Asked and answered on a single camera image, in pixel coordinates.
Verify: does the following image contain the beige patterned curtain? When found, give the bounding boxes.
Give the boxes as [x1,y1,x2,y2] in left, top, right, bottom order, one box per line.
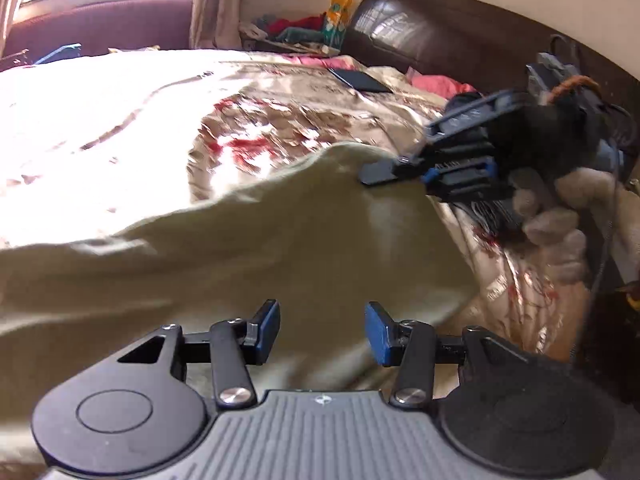
[189,0,252,52]

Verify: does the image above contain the yellow snack packet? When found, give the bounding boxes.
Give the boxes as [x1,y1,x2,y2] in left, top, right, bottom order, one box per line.
[322,0,354,47]

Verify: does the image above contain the grey-green pants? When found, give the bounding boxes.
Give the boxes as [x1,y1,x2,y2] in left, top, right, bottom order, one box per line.
[0,141,483,463]

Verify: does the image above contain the blue flat box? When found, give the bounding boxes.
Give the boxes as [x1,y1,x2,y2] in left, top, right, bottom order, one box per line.
[33,43,82,65]

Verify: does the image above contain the pile of colourful clothes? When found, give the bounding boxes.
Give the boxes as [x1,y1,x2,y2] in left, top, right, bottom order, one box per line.
[239,12,342,56]

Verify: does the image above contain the black phone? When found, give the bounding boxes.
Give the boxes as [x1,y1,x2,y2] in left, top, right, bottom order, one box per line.
[327,67,394,95]

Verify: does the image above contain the person's right hand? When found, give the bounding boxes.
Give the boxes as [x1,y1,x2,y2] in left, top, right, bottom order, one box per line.
[509,164,623,283]

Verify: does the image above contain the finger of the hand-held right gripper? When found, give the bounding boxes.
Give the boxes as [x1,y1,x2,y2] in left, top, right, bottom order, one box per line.
[424,89,527,147]
[358,152,501,196]

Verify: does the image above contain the dark brown headboard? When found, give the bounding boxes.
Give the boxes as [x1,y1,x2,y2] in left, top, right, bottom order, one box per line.
[340,0,640,121]

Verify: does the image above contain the purple upholstered bench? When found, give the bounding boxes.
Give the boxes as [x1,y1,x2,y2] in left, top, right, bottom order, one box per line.
[0,0,197,69]

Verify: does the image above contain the pink pillow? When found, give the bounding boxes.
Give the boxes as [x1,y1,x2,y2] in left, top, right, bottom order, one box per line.
[409,72,477,100]

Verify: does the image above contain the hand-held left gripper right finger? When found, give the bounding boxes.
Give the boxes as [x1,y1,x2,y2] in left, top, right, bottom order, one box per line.
[364,301,532,407]

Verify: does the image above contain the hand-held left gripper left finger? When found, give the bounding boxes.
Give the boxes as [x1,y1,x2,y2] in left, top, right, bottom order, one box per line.
[117,299,281,407]

